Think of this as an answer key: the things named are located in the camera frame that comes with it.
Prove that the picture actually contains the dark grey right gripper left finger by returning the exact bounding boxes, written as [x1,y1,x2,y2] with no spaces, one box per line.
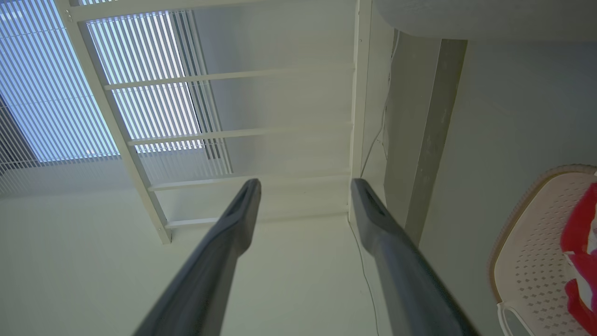
[133,178,262,336]

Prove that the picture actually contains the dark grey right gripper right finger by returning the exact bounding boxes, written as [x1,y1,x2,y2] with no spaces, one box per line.
[350,178,479,336]

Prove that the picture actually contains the beige perforated laundry basket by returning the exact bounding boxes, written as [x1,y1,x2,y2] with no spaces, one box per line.
[487,164,597,336]

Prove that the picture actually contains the white railing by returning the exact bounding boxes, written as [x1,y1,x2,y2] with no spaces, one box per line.
[55,0,374,245]

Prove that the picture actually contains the red bulls jersey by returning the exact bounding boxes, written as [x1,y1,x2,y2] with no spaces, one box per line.
[560,182,597,335]

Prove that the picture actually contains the window blinds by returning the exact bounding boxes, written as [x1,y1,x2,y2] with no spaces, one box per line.
[0,0,234,193]

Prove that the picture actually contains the thin white wall cable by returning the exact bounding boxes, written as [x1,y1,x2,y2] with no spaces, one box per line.
[347,29,401,336]

